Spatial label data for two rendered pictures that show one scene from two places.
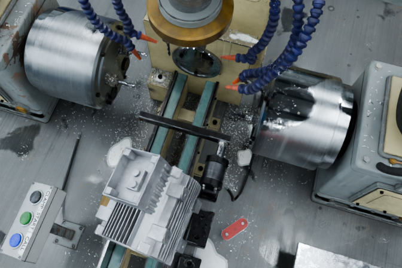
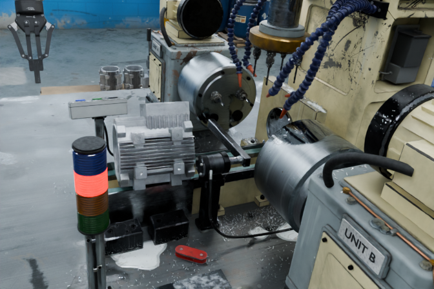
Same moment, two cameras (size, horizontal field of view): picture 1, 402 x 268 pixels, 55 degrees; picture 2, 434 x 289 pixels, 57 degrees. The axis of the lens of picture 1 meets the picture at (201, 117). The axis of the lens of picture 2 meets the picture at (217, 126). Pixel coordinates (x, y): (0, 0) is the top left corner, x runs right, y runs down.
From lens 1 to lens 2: 0.90 m
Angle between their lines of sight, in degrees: 50
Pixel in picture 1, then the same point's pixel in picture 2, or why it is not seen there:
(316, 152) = (294, 176)
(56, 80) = (188, 76)
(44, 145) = not seen: hidden behind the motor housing
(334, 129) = (321, 159)
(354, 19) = not seen: outside the picture
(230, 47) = (303, 109)
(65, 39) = (212, 59)
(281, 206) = (247, 279)
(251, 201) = (227, 256)
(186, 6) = (271, 18)
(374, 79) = not seen: hidden behind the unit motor
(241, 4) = (336, 97)
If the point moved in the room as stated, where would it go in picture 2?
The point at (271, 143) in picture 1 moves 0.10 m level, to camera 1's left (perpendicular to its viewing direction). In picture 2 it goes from (267, 156) to (241, 139)
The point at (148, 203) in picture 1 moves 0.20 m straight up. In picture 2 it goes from (152, 116) to (154, 42)
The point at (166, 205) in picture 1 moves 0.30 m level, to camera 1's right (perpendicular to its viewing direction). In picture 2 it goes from (161, 133) to (234, 190)
